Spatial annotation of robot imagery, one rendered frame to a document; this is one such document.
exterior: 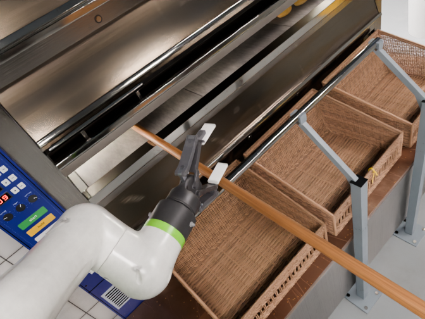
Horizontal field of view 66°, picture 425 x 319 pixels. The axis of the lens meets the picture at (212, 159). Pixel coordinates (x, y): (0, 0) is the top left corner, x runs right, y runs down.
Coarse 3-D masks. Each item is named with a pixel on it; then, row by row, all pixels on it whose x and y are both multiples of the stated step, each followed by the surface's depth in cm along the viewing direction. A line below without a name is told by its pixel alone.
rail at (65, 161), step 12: (276, 0) 118; (264, 12) 115; (252, 24) 114; (228, 36) 110; (216, 48) 108; (204, 60) 106; (180, 72) 103; (168, 84) 101; (156, 96) 100; (132, 108) 97; (120, 120) 96; (108, 132) 95; (84, 144) 92; (72, 156) 91; (60, 168) 90
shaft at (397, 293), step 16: (144, 128) 130; (160, 144) 120; (208, 176) 101; (240, 192) 92; (256, 208) 88; (272, 208) 85; (288, 224) 80; (304, 240) 77; (320, 240) 75; (336, 256) 71; (352, 256) 71; (352, 272) 69; (368, 272) 67; (384, 288) 64; (400, 288) 63; (416, 304) 60
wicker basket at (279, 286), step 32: (224, 192) 153; (256, 192) 160; (224, 224) 156; (256, 224) 157; (320, 224) 131; (224, 256) 150; (256, 256) 145; (288, 256) 140; (192, 288) 144; (256, 288) 135; (288, 288) 131
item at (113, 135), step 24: (264, 0) 134; (288, 0) 120; (240, 24) 122; (264, 24) 117; (168, 72) 116; (192, 72) 105; (144, 96) 107; (168, 96) 102; (96, 120) 110; (72, 144) 102; (96, 144) 94; (72, 168) 91
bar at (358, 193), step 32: (352, 64) 122; (320, 96) 116; (416, 96) 130; (288, 128) 110; (256, 160) 106; (416, 160) 149; (352, 192) 116; (416, 192) 163; (416, 224) 191; (352, 288) 178
